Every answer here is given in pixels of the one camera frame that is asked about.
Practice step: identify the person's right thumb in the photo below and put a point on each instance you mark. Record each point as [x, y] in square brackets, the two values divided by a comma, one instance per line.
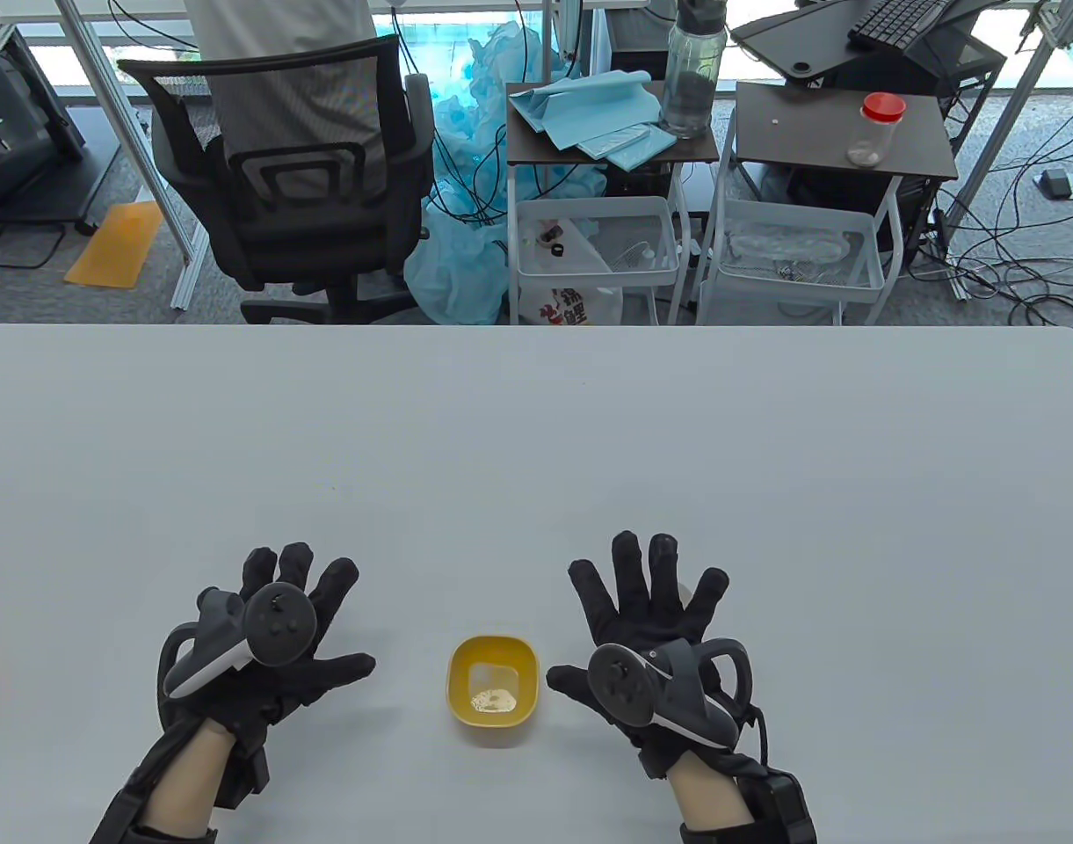
[571, 681]

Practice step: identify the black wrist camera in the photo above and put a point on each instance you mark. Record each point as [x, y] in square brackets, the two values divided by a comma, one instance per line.
[782, 804]
[242, 778]

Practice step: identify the person's left hand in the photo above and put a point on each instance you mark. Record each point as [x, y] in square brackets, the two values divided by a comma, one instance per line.
[272, 686]

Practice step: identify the person's left forearm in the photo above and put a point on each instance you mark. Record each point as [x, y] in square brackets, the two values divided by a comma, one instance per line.
[189, 778]

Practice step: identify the person's left middle finger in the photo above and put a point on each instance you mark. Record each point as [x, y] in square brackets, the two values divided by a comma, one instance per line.
[296, 564]

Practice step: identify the yellow plastic bowl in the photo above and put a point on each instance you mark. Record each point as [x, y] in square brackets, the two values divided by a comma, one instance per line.
[466, 668]

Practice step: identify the white printed plastic bag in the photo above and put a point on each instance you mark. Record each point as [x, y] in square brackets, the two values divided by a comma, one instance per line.
[571, 303]

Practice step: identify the pile of blue plastic sheets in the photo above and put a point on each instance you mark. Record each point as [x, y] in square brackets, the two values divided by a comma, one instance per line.
[466, 264]

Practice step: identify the grey foot pedal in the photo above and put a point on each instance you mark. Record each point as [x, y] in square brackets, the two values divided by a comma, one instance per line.
[1053, 182]

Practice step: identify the clear jar with red lid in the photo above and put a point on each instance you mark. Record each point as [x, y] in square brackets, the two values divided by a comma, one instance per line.
[877, 132]

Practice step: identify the black monitor stand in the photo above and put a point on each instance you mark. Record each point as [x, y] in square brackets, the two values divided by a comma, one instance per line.
[26, 149]

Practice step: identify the orange sheet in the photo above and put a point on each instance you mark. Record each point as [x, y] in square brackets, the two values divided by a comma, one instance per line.
[114, 246]

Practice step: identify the grey controller on glove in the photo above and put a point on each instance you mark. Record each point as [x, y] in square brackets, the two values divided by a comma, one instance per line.
[624, 681]
[277, 624]

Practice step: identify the person's left thumb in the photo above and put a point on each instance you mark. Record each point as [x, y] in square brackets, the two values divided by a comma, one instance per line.
[338, 673]

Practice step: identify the person's right little finger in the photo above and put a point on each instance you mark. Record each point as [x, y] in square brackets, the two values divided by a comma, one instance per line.
[705, 602]

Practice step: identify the person's right middle finger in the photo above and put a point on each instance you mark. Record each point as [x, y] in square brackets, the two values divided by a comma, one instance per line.
[630, 571]

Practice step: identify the grey controller on left glove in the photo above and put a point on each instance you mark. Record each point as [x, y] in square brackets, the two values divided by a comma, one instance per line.
[277, 624]

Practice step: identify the black mesh office chair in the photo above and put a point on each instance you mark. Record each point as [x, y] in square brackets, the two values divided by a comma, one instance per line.
[308, 211]

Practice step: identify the person's right hand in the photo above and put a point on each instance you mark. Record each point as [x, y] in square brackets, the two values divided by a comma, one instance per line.
[650, 615]

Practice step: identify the dark top white cart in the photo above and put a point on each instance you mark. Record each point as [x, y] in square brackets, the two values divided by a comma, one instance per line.
[817, 132]
[589, 237]

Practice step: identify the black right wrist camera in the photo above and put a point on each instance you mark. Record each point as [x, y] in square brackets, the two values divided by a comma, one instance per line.
[782, 804]

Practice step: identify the black tilted desk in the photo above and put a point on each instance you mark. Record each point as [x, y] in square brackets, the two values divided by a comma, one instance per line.
[808, 44]

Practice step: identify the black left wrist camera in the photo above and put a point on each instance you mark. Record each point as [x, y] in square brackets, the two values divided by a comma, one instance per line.
[242, 778]

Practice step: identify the folded blue cloths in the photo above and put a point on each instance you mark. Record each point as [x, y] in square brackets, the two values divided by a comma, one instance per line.
[589, 110]

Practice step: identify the white grains in bowl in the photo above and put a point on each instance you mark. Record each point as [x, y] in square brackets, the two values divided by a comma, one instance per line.
[494, 701]

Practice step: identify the person's right forearm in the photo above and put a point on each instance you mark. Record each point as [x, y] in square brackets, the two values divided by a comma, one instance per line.
[707, 791]

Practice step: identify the black keyboard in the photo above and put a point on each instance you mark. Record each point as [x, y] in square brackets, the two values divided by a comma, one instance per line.
[896, 19]

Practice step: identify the grey controller on right glove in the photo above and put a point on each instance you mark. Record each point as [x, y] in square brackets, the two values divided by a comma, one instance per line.
[624, 681]

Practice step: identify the clear water bottle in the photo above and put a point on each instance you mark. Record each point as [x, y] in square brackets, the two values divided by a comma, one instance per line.
[692, 79]

